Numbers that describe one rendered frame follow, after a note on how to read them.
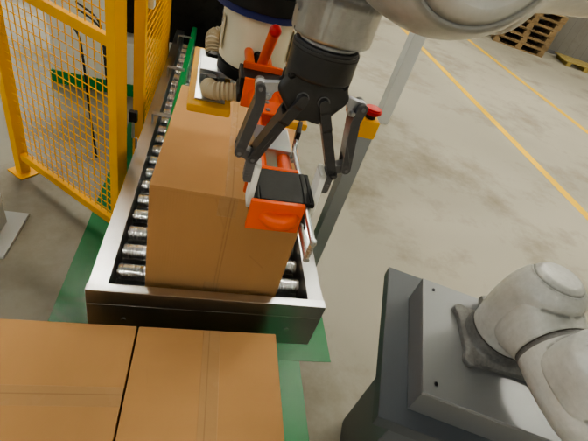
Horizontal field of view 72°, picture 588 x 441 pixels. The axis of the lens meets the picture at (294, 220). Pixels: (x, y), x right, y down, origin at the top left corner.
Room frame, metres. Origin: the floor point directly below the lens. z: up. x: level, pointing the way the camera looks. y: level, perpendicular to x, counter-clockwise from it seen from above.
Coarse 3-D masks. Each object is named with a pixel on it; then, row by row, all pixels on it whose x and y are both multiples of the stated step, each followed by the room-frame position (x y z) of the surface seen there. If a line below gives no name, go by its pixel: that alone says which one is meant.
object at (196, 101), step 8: (200, 48) 1.14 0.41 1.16; (200, 56) 1.08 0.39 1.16; (208, 56) 1.06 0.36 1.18; (216, 56) 1.06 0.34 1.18; (192, 64) 1.03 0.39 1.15; (192, 72) 0.98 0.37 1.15; (192, 80) 0.94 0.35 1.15; (200, 80) 0.94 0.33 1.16; (216, 80) 0.93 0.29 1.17; (224, 80) 0.99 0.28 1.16; (192, 88) 0.90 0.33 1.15; (192, 96) 0.86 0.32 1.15; (200, 96) 0.87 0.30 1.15; (192, 104) 0.83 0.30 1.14; (200, 104) 0.84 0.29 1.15; (208, 104) 0.85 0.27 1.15; (216, 104) 0.87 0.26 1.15; (224, 104) 0.88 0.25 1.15; (200, 112) 0.84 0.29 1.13; (208, 112) 0.84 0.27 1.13; (216, 112) 0.85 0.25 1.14; (224, 112) 0.85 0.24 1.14
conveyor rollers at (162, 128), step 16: (176, 80) 2.17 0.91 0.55; (160, 128) 1.64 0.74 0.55; (160, 144) 1.55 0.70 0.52; (144, 240) 0.96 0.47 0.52; (128, 256) 0.86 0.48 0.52; (144, 256) 0.88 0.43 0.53; (128, 272) 0.79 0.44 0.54; (144, 272) 0.81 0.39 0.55; (288, 272) 1.04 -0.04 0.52; (288, 288) 0.95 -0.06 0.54
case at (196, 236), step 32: (192, 128) 1.06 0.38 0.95; (224, 128) 1.12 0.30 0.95; (160, 160) 0.85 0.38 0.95; (192, 160) 0.90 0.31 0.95; (224, 160) 0.95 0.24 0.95; (160, 192) 0.76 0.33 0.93; (192, 192) 0.78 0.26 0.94; (224, 192) 0.81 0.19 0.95; (160, 224) 0.76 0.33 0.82; (192, 224) 0.78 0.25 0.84; (224, 224) 0.80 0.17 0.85; (160, 256) 0.76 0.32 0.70; (192, 256) 0.78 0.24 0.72; (224, 256) 0.81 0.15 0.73; (256, 256) 0.83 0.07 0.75; (288, 256) 0.86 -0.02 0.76; (192, 288) 0.79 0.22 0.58; (224, 288) 0.81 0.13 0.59; (256, 288) 0.84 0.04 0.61
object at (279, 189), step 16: (272, 176) 0.48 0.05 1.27; (288, 176) 0.49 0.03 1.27; (256, 192) 0.43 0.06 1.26; (272, 192) 0.44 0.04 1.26; (288, 192) 0.45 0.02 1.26; (256, 208) 0.41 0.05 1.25; (272, 208) 0.42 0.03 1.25; (288, 208) 0.43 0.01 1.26; (304, 208) 0.44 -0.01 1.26; (256, 224) 0.42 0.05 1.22
